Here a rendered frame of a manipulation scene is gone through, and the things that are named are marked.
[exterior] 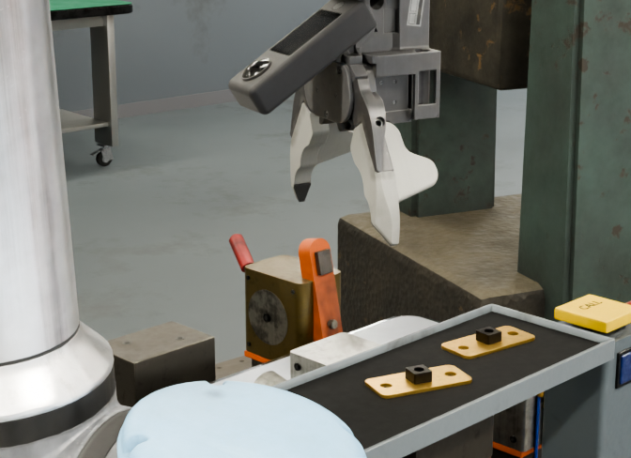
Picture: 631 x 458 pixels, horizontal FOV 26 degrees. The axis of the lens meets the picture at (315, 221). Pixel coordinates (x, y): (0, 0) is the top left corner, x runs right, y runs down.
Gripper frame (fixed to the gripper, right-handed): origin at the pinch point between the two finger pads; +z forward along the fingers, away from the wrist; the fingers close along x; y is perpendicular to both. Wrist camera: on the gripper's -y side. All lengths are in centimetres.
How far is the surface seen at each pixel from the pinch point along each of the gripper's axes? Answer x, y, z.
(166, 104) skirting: 673, 258, 126
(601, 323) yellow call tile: 2.1, 29.4, 13.9
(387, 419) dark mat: -7.6, 0.3, 13.7
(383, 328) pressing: 47, 33, 30
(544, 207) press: 158, 145, 55
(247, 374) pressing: 42, 12, 30
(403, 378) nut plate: -1.8, 5.3, 13.4
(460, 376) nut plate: -3.7, 9.7, 13.4
